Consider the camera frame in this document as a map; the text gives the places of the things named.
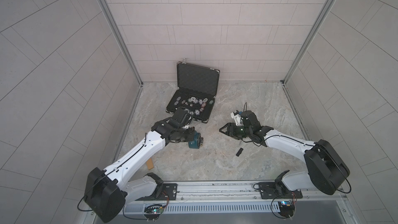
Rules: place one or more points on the open black poker chip case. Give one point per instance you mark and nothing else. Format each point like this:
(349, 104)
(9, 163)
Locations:
(197, 88)

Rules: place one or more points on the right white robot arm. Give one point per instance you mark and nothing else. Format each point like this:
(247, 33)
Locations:
(325, 169)

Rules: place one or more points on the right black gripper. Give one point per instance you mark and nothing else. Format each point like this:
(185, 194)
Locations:
(228, 127)

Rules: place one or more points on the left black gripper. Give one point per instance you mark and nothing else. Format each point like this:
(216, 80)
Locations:
(187, 136)

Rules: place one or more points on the black battery cover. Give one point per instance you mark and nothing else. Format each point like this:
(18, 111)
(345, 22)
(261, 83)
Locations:
(239, 152)

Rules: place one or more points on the circuit board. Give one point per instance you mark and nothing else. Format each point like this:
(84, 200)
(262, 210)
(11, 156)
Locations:
(286, 209)
(155, 209)

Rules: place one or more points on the right circuit board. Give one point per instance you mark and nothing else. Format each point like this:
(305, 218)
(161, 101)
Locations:
(286, 209)

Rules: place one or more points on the left circuit board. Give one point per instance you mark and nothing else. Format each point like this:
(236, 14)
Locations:
(155, 209)

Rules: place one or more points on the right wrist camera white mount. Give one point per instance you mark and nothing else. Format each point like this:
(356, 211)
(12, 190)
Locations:
(237, 118)

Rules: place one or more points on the wooden block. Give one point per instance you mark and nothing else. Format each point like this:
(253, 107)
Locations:
(150, 164)

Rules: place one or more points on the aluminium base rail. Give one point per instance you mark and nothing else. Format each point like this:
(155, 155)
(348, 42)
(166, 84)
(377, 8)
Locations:
(217, 189)

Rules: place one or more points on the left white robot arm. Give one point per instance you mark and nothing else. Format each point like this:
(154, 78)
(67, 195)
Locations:
(122, 170)

